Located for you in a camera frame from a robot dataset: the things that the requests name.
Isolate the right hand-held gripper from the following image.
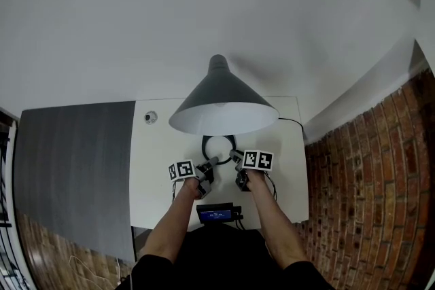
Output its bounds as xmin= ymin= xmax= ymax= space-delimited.
xmin=229 ymin=149 xmax=275 ymax=193

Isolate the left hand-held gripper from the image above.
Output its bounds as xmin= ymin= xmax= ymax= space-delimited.
xmin=168 ymin=156 xmax=220 ymax=200

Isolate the black desk lamp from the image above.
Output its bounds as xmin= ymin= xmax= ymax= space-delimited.
xmin=169 ymin=54 xmax=280 ymax=166

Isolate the person's left forearm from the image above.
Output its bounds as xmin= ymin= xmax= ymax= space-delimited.
xmin=139 ymin=178 xmax=201 ymax=264

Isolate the person's right forearm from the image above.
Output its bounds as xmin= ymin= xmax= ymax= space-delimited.
xmin=246 ymin=170 xmax=309 ymax=271

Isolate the white desk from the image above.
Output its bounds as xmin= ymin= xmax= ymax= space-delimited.
xmin=130 ymin=96 xmax=310 ymax=261

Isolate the black chest-mounted screen device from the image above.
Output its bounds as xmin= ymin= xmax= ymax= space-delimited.
xmin=196 ymin=202 xmax=243 ymax=225

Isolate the person's black shirt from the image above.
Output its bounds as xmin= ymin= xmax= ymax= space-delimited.
xmin=115 ymin=223 xmax=336 ymax=290

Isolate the black metal railing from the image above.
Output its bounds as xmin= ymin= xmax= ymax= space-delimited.
xmin=0 ymin=108 xmax=21 ymax=290

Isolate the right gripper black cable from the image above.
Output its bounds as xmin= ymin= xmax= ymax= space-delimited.
xmin=263 ymin=170 xmax=278 ymax=201

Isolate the thin black cable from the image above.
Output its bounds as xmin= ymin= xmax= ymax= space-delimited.
xmin=278 ymin=117 xmax=305 ymax=132

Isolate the looped white cable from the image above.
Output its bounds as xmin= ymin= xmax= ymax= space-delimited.
xmin=69 ymin=254 xmax=118 ymax=290

